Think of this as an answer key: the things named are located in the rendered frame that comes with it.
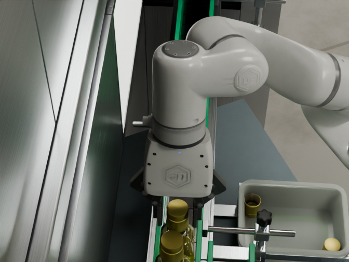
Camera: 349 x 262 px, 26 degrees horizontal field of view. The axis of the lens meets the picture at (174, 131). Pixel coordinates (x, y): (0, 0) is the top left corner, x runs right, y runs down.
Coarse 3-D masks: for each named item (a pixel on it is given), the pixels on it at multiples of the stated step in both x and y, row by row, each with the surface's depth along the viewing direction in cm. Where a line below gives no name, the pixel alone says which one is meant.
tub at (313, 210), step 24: (240, 192) 157; (264, 192) 160; (288, 192) 160; (312, 192) 159; (336, 192) 158; (240, 216) 153; (288, 216) 162; (312, 216) 162; (336, 216) 159; (240, 240) 149; (288, 240) 158; (312, 240) 158
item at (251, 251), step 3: (252, 243) 135; (249, 246) 134; (252, 246) 134; (249, 249) 134; (252, 249) 134; (249, 252) 134; (252, 252) 134; (249, 255) 133; (252, 255) 133; (249, 258) 133; (252, 258) 133; (249, 261) 132; (252, 261) 132
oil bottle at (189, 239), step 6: (162, 228) 123; (192, 228) 123; (162, 234) 122; (186, 234) 121; (192, 234) 122; (186, 240) 121; (192, 240) 121; (186, 246) 120; (192, 246) 121; (186, 252) 121; (192, 252) 121; (192, 258) 122
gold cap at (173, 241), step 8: (168, 232) 113; (176, 232) 113; (160, 240) 112; (168, 240) 112; (176, 240) 112; (168, 248) 111; (176, 248) 111; (160, 256) 115; (168, 256) 113; (176, 256) 113
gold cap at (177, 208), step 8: (176, 200) 117; (168, 208) 116; (176, 208) 116; (184, 208) 116; (168, 216) 116; (176, 216) 115; (184, 216) 115; (168, 224) 118; (176, 224) 116; (184, 224) 117
